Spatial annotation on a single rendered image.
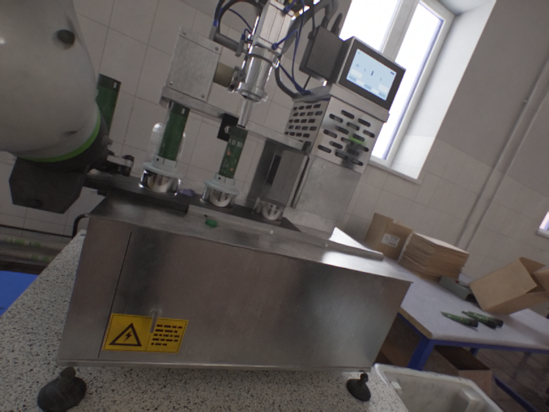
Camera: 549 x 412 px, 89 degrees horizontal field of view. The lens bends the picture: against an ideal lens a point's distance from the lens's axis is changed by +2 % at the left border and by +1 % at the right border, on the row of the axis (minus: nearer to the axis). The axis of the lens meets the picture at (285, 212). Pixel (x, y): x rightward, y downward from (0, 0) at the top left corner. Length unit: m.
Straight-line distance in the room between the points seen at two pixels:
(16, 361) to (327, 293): 0.50
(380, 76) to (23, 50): 0.66
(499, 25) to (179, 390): 3.42
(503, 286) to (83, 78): 1.95
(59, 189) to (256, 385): 0.46
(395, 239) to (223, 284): 1.86
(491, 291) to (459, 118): 1.72
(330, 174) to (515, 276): 1.44
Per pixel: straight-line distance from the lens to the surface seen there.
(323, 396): 0.68
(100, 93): 0.56
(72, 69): 0.25
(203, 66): 0.66
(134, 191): 0.52
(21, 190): 0.42
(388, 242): 2.21
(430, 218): 3.18
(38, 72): 0.24
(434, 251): 2.03
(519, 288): 1.95
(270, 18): 0.58
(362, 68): 0.73
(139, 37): 2.10
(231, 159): 0.55
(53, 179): 0.41
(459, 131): 3.20
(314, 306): 0.55
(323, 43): 0.72
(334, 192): 0.72
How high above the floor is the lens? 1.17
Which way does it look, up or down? 10 degrees down
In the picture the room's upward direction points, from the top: 20 degrees clockwise
